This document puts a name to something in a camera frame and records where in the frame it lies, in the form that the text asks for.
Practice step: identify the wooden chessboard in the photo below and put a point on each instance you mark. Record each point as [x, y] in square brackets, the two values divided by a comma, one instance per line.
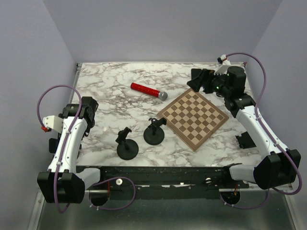
[193, 118]

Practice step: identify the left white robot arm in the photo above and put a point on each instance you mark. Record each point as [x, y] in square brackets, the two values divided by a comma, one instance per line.
[72, 125]

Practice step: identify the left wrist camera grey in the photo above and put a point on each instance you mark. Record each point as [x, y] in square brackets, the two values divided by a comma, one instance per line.
[52, 122]

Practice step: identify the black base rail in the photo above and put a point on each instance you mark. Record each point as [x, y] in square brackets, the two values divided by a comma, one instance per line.
[164, 183]

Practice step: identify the right phone holder black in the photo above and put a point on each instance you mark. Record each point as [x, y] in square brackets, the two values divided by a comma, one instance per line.
[245, 141]

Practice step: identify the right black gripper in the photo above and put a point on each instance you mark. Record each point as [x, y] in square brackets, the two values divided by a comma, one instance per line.
[206, 75]

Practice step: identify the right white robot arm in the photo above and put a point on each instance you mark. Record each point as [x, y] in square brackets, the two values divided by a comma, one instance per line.
[278, 163]

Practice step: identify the black phone stand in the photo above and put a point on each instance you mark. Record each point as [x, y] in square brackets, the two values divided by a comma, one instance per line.
[153, 134]
[127, 149]

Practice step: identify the red toy microphone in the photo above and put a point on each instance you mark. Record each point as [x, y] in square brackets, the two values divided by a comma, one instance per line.
[146, 90]

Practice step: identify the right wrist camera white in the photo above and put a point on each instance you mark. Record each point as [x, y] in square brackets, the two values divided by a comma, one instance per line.
[224, 65]

